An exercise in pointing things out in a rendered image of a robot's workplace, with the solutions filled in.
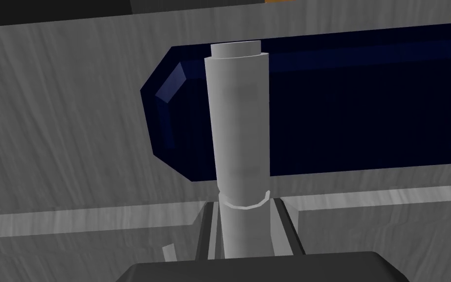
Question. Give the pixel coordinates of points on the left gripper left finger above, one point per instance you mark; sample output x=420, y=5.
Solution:
x=211, y=235

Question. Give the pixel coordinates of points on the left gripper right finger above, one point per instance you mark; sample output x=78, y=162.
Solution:
x=284, y=235

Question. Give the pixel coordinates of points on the dark blue tray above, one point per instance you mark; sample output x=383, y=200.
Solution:
x=347, y=113

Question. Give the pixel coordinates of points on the grey wooden table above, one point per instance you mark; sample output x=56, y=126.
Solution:
x=61, y=129

